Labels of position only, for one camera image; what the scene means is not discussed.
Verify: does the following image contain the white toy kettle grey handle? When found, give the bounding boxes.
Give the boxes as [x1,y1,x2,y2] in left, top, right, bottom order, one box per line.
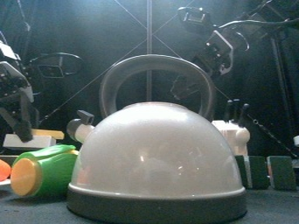
[65,53,248,224]

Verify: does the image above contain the egg sushi toy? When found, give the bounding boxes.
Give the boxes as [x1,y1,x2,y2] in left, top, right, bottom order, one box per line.
[2,128,65,151]

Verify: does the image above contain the dark stand pole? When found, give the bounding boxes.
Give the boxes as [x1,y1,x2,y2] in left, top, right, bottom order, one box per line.
[269,36,299,158]

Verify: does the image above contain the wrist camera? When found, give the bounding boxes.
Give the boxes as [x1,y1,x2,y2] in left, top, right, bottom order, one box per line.
[176,6,214,33]
[36,55,65,79]

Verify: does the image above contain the vertical metal frame pole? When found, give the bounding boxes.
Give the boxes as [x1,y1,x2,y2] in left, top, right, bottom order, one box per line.
[144,0,154,103]

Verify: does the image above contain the dark green sushi roll toy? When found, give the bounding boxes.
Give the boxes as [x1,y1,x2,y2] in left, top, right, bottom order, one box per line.
[265,155,299,192]
[235,155,269,190]

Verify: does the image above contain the black toy knife handle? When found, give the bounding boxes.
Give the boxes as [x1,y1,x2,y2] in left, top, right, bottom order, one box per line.
[222,99,235,123]
[237,102,251,129]
[230,98,241,123]

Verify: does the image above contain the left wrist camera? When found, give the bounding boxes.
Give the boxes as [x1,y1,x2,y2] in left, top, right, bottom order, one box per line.
[36,55,65,79]

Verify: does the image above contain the orange toy food piece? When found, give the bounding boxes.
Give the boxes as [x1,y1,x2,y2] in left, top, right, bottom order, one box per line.
[0,159,13,182]

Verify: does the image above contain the green toy cup orange lid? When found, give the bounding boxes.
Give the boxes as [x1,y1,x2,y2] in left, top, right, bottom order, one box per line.
[9,143,80,199]

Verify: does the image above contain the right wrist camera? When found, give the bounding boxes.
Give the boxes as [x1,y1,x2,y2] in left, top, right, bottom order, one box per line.
[176,6,214,33]

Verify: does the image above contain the white toy knife block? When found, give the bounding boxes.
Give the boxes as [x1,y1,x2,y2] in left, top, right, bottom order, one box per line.
[210,119,251,157]

